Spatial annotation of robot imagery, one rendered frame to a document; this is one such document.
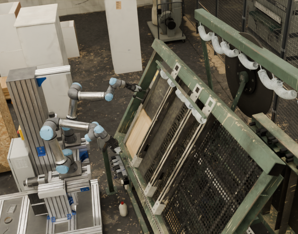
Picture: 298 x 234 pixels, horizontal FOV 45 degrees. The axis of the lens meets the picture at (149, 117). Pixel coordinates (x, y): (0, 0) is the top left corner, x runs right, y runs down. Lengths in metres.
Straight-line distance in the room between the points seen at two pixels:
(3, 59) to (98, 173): 3.60
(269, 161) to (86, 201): 2.75
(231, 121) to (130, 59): 5.14
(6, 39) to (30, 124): 4.26
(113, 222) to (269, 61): 2.68
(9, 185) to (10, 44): 3.24
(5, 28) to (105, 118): 2.71
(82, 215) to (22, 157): 1.10
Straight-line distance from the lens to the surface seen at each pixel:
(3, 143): 5.30
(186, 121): 3.16
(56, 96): 6.22
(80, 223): 4.38
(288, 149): 2.72
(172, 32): 8.87
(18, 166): 3.90
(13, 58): 7.84
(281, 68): 2.88
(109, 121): 6.22
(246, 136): 2.53
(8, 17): 7.58
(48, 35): 5.78
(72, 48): 8.70
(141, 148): 3.74
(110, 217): 4.64
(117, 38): 7.40
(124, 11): 7.23
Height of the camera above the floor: 3.47
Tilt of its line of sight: 34 degrees down
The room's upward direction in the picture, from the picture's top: 5 degrees counter-clockwise
